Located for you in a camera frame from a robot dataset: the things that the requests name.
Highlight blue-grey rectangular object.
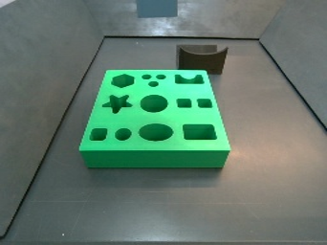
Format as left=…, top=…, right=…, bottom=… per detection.
left=135, top=0, right=178, bottom=18

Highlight green shape sorter block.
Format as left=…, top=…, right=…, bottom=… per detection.
left=79, top=70, right=230, bottom=167

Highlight black curved block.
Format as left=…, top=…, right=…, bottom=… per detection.
left=177, top=44, right=229, bottom=75

